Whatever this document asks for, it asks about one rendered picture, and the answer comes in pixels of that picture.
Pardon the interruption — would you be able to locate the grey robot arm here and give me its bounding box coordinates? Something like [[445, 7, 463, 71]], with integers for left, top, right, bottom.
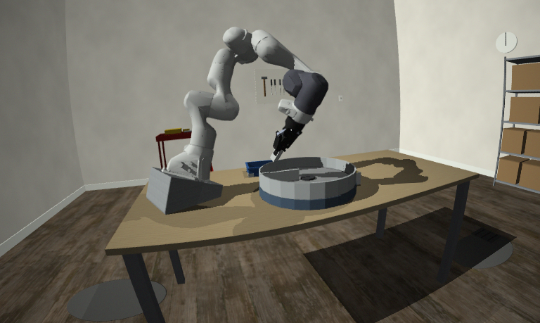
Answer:
[[161, 27, 328, 182]]

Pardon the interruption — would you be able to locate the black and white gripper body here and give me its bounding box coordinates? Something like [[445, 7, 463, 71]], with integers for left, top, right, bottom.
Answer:
[[282, 116, 305, 137]]

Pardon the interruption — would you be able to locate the blue shallow tray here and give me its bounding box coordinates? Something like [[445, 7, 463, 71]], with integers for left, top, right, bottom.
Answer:
[[245, 160, 273, 177]]

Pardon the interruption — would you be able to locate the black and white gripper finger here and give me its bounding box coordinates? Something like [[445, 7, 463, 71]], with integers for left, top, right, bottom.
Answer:
[[270, 128, 293, 162], [276, 131, 302, 161]]

